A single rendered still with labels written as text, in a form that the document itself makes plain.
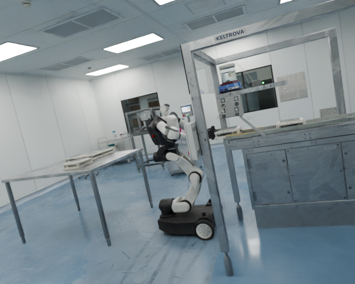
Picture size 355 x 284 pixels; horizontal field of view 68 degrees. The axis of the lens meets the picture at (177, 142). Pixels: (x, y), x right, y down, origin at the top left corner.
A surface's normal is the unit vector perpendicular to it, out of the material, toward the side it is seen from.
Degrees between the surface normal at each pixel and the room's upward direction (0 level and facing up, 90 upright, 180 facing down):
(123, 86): 90
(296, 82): 90
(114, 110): 90
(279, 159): 90
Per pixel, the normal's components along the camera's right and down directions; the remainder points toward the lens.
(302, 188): -0.30, 0.17
